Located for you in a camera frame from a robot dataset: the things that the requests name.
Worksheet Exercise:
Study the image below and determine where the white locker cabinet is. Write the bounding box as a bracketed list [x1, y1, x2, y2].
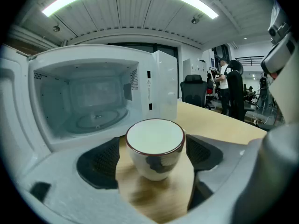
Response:
[182, 58, 207, 79]

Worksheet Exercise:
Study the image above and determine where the white cup with dark rim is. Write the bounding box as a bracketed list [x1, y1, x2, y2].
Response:
[125, 118, 185, 181]

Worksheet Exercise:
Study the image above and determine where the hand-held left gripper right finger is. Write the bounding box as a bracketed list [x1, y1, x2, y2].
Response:
[163, 134, 266, 224]

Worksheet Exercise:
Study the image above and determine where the clothes rack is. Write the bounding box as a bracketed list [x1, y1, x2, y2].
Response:
[206, 66, 221, 97]

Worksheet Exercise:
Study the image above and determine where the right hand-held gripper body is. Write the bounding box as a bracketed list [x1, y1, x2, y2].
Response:
[260, 1, 297, 79]

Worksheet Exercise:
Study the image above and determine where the white appliance with door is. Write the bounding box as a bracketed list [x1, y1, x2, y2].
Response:
[0, 43, 178, 179]

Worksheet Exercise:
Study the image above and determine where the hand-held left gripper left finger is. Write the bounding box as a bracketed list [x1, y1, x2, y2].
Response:
[20, 136, 155, 224]

